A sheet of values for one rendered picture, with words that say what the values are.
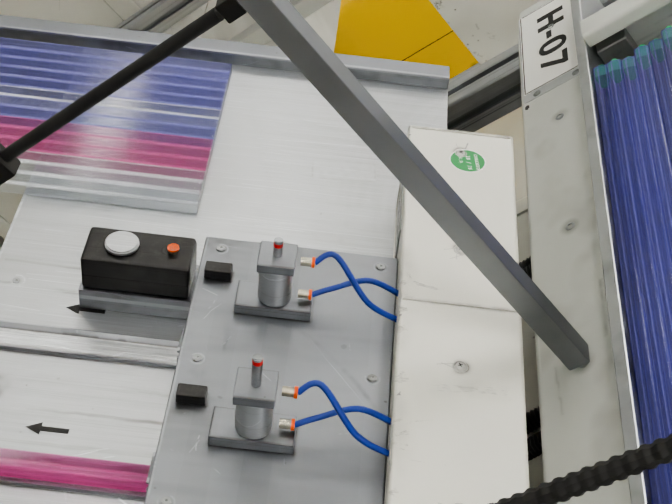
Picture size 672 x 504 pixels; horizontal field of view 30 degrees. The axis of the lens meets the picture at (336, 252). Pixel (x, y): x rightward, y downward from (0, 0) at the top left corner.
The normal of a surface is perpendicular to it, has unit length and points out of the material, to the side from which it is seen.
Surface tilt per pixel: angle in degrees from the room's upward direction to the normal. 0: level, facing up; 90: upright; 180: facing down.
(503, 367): 48
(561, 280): 90
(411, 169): 90
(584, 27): 90
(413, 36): 90
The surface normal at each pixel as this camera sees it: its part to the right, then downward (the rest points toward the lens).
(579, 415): -0.61, -0.62
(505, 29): -0.07, 0.66
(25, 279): 0.08, -0.74
